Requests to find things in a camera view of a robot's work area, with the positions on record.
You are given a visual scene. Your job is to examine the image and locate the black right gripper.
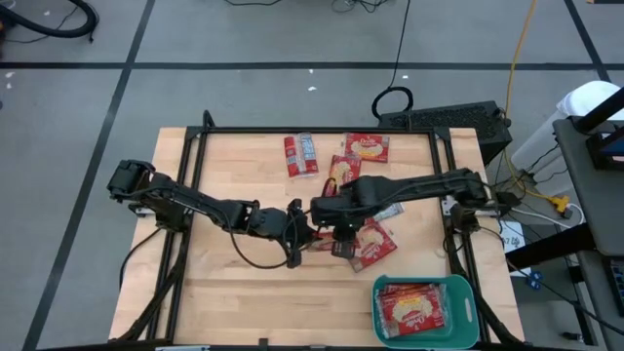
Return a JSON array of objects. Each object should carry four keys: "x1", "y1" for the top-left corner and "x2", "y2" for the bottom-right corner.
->
[{"x1": 311, "y1": 192, "x2": 367, "y2": 259}]

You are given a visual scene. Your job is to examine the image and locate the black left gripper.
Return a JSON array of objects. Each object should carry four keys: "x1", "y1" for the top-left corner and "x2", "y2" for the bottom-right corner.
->
[{"x1": 251, "y1": 197, "x2": 324, "y2": 270}]

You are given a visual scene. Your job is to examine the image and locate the red popcorn bag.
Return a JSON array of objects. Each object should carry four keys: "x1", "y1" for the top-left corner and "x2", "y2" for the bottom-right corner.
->
[
  {"x1": 378, "y1": 284, "x2": 448, "y2": 340},
  {"x1": 376, "y1": 281, "x2": 440, "y2": 337},
  {"x1": 283, "y1": 132, "x2": 320, "y2": 179},
  {"x1": 342, "y1": 132, "x2": 391, "y2": 164},
  {"x1": 347, "y1": 217, "x2": 400, "y2": 274},
  {"x1": 305, "y1": 232, "x2": 338, "y2": 254},
  {"x1": 325, "y1": 154, "x2": 364, "y2": 198}
]

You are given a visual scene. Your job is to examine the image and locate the teal plastic basket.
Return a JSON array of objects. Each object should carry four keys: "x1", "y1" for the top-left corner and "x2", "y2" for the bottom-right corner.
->
[{"x1": 371, "y1": 273, "x2": 482, "y2": 351}]

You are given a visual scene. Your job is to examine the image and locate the black perforated computer case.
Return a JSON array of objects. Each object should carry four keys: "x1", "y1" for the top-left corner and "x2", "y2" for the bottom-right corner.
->
[{"x1": 377, "y1": 99, "x2": 514, "y2": 166}]

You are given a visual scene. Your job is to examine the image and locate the white paper sheet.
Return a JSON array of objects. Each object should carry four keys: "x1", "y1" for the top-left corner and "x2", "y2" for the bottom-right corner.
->
[{"x1": 497, "y1": 220, "x2": 527, "y2": 265}]

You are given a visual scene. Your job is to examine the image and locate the black desk crossbeam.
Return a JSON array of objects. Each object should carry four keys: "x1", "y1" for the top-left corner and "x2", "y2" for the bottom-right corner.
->
[{"x1": 505, "y1": 222, "x2": 597, "y2": 272}]

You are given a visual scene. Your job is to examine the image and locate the grey side desk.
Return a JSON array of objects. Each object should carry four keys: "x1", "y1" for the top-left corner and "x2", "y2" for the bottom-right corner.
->
[{"x1": 552, "y1": 115, "x2": 624, "y2": 258}]

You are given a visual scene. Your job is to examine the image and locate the black device with blue screen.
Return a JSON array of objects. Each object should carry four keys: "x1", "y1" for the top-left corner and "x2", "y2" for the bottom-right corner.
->
[{"x1": 586, "y1": 130, "x2": 624, "y2": 172}]

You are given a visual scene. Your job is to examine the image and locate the black keyboard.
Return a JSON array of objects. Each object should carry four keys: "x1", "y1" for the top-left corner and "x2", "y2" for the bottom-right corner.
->
[{"x1": 603, "y1": 256, "x2": 624, "y2": 317}]

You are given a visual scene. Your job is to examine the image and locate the white bin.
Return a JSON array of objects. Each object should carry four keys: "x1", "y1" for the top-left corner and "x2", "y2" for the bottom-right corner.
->
[{"x1": 510, "y1": 79, "x2": 623, "y2": 173}]

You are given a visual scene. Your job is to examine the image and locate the black slanted pole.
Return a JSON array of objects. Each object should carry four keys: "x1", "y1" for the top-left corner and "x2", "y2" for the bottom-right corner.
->
[{"x1": 573, "y1": 86, "x2": 624, "y2": 134}]

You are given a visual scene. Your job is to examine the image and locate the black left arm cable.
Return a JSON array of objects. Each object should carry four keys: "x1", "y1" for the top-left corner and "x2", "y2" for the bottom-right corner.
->
[{"x1": 226, "y1": 204, "x2": 313, "y2": 271}]

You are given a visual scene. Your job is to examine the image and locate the black metal table frame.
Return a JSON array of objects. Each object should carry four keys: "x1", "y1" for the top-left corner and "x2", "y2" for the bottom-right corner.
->
[{"x1": 109, "y1": 109, "x2": 527, "y2": 351}]

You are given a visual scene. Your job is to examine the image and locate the white cable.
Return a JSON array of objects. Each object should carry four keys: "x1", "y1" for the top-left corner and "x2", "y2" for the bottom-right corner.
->
[{"x1": 510, "y1": 202, "x2": 585, "y2": 230}]

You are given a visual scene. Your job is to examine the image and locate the black cable with coil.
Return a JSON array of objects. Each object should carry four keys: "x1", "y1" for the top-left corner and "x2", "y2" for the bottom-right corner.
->
[{"x1": 370, "y1": 0, "x2": 415, "y2": 122}]

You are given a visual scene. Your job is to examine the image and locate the yellow cable plug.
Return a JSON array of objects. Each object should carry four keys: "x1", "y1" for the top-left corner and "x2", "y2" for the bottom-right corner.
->
[{"x1": 545, "y1": 193, "x2": 572, "y2": 219}]

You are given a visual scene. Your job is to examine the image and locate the tangled black cables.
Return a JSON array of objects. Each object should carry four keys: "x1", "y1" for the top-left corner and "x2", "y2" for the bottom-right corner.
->
[{"x1": 330, "y1": 0, "x2": 391, "y2": 15}]

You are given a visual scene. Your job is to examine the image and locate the yellow extension cable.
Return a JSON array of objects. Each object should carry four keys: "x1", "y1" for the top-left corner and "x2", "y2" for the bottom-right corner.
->
[{"x1": 501, "y1": 0, "x2": 562, "y2": 204}]

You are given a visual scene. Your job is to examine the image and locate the thick black hose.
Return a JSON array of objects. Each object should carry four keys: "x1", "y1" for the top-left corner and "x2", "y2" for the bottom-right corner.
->
[{"x1": 0, "y1": 0, "x2": 100, "y2": 41}]

